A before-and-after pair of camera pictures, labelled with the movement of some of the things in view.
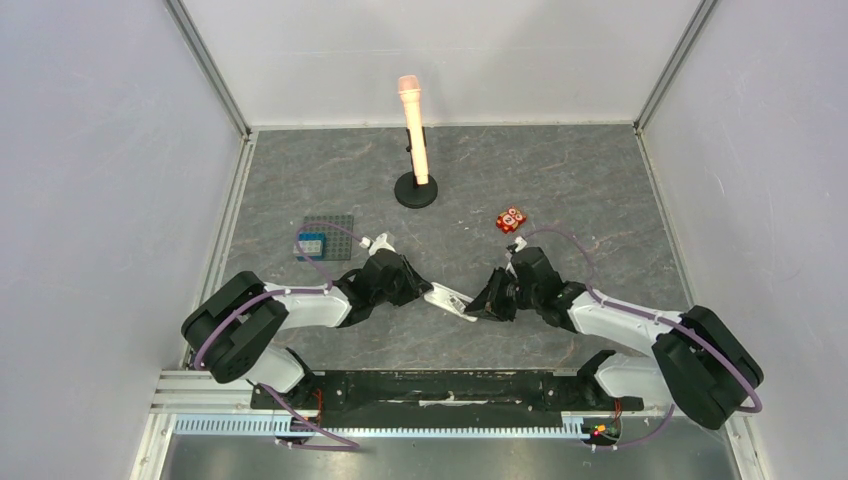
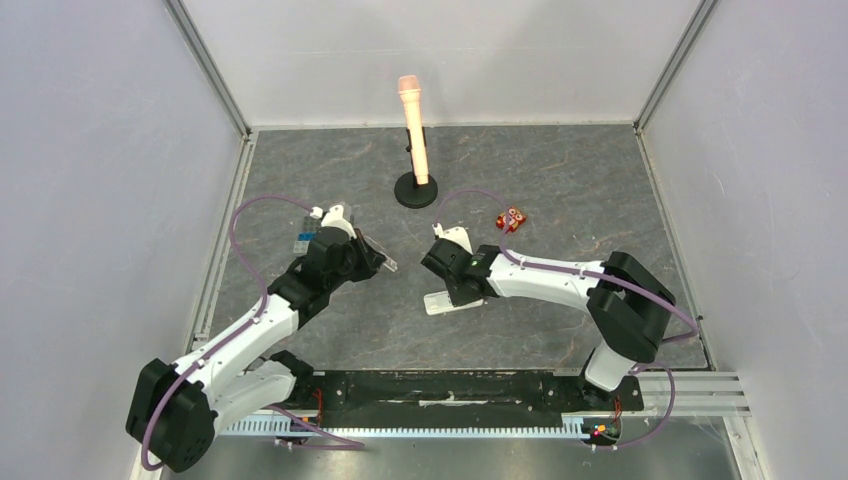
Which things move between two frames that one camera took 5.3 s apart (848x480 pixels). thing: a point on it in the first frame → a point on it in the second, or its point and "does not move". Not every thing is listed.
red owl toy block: (510, 219) does not move
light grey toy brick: (308, 247) does not move
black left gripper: (415, 285) → (371, 259)
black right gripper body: (500, 294) → (438, 265)
